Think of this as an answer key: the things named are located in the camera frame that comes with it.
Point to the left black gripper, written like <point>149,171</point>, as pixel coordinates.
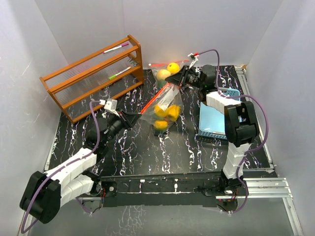
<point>128,120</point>

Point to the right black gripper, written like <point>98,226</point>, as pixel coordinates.
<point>180,77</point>

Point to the orange yellow fake pepper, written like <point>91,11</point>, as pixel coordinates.
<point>160,125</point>

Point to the clear zip bag with peppers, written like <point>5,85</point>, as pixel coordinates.
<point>155,109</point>

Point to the yellow fake bell pepper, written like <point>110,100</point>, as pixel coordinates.
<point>173,112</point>

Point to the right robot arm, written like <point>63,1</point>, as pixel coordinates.
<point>240,122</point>

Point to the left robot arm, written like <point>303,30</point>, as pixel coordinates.
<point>93,150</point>

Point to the yellow fake lemon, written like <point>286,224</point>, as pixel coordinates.
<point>173,68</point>

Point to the fake peach apple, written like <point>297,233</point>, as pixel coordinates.
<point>162,74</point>

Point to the fake green fruit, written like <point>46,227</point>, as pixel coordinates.
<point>161,84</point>

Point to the clear zip bag with fruit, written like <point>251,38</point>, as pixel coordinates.
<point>155,67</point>

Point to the green marker pen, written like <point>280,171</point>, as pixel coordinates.
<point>119,73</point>

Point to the blue plastic basket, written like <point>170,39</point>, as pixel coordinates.
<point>211,117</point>

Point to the wooden shelf rack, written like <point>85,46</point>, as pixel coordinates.
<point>73,86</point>

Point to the pink marker pen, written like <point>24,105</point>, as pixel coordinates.
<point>117,47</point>

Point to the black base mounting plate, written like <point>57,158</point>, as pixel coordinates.
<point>186,199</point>

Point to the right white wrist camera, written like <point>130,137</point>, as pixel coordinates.
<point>194,58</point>

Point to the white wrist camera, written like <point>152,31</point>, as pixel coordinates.
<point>110,105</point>
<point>194,58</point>

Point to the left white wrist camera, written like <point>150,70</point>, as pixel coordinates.
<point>110,105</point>

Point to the aluminium frame rail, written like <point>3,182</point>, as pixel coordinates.
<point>268,187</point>

